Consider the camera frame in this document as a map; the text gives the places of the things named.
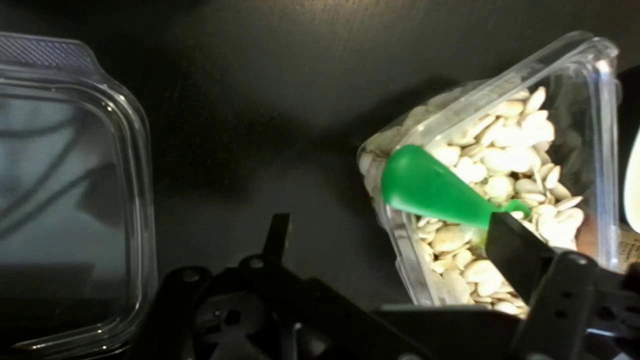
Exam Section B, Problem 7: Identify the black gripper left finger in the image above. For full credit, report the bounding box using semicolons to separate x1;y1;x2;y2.
153;211;427;360

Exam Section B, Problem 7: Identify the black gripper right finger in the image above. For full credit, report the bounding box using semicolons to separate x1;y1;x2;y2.
483;211;640;360

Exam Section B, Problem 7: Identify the green plastic spoon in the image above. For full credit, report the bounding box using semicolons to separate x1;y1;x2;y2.
379;143;533;229

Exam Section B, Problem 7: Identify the clear plastic lunchbox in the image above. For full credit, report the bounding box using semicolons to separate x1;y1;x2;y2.
356;28;632;320

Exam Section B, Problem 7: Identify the white pumpkin seeds pile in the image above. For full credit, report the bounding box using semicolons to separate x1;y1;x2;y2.
358;84;588;317

